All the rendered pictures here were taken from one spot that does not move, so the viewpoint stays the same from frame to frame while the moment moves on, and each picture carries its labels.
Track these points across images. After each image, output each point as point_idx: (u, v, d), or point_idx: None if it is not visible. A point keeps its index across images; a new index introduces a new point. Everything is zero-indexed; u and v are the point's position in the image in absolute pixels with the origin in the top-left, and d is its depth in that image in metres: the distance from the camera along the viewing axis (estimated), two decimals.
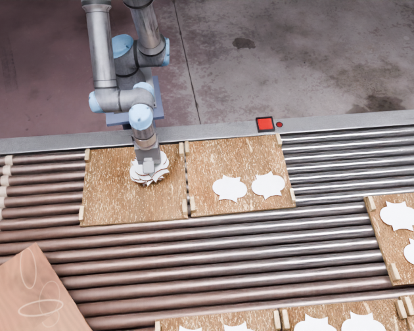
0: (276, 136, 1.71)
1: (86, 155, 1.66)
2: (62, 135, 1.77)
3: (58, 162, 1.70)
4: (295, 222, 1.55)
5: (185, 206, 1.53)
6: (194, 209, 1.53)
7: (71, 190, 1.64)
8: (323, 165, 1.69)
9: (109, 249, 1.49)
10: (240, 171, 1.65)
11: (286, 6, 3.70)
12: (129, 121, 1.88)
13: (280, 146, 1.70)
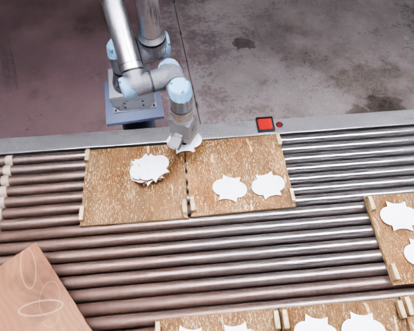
0: (276, 136, 1.71)
1: (86, 155, 1.66)
2: (62, 135, 1.77)
3: (58, 162, 1.70)
4: (295, 222, 1.55)
5: (185, 206, 1.53)
6: (194, 209, 1.53)
7: (71, 190, 1.64)
8: (323, 165, 1.69)
9: (109, 249, 1.49)
10: (240, 171, 1.65)
11: (286, 6, 3.70)
12: (129, 121, 1.88)
13: (280, 146, 1.70)
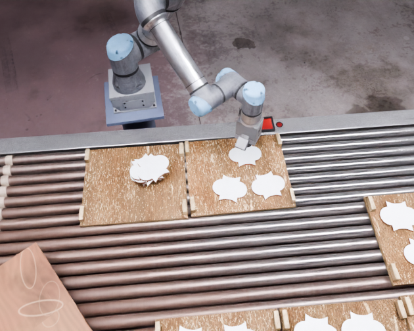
0: (276, 136, 1.71)
1: (86, 155, 1.66)
2: (62, 135, 1.77)
3: (58, 162, 1.70)
4: (295, 222, 1.55)
5: (185, 206, 1.53)
6: (194, 209, 1.53)
7: (71, 190, 1.64)
8: (323, 165, 1.69)
9: (109, 249, 1.49)
10: (240, 171, 1.65)
11: (286, 6, 3.70)
12: (129, 121, 1.88)
13: (280, 146, 1.70)
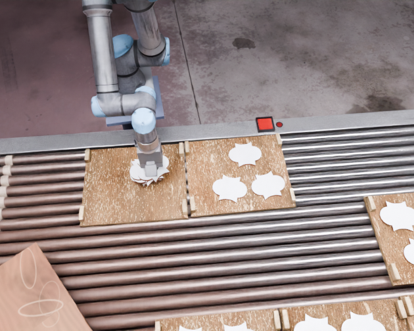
0: (276, 136, 1.71)
1: (86, 155, 1.66)
2: (62, 135, 1.77)
3: (58, 162, 1.70)
4: (295, 222, 1.55)
5: (185, 206, 1.53)
6: (194, 209, 1.53)
7: (71, 190, 1.64)
8: (323, 165, 1.69)
9: (109, 249, 1.49)
10: (240, 171, 1.65)
11: (286, 6, 3.70)
12: (129, 121, 1.88)
13: (280, 146, 1.70)
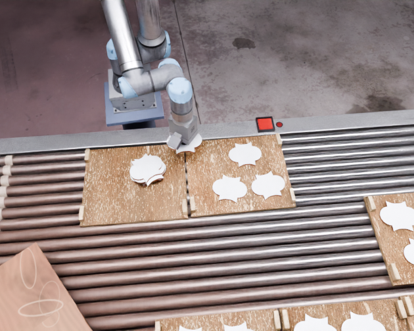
0: (276, 136, 1.71)
1: (86, 155, 1.66)
2: (62, 135, 1.77)
3: (58, 162, 1.70)
4: (295, 222, 1.55)
5: (185, 206, 1.53)
6: (194, 209, 1.53)
7: (71, 190, 1.64)
8: (323, 165, 1.69)
9: (109, 249, 1.49)
10: (240, 171, 1.65)
11: (286, 6, 3.70)
12: (129, 121, 1.88)
13: (280, 146, 1.70)
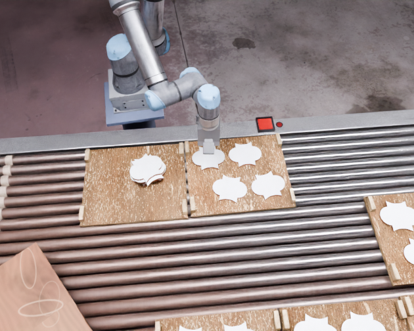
0: (276, 136, 1.71)
1: (86, 155, 1.66)
2: (62, 135, 1.77)
3: (58, 162, 1.70)
4: (295, 222, 1.55)
5: (185, 206, 1.53)
6: (194, 209, 1.53)
7: (71, 190, 1.64)
8: (323, 165, 1.69)
9: (109, 249, 1.49)
10: (240, 171, 1.65)
11: (286, 6, 3.70)
12: (129, 121, 1.88)
13: (280, 146, 1.70)
